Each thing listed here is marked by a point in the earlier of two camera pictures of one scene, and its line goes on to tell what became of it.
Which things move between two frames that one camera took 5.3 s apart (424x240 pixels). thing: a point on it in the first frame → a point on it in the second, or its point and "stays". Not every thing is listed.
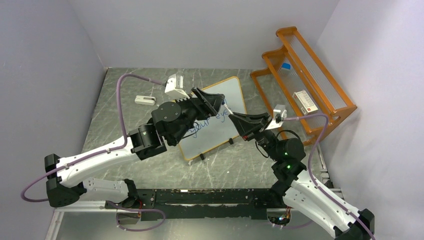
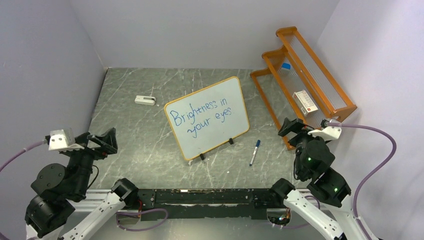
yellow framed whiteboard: x=212 y=132 stays
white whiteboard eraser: x=145 y=100 stays
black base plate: x=233 y=203 stays
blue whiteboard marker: x=229 y=110 → x=258 y=144
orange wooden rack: x=294 y=89 stays
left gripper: x=207 y=104 → x=107 y=140
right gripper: x=245 y=124 → x=294 y=125
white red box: x=304 y=102 stays
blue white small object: x=286 y=66 stays
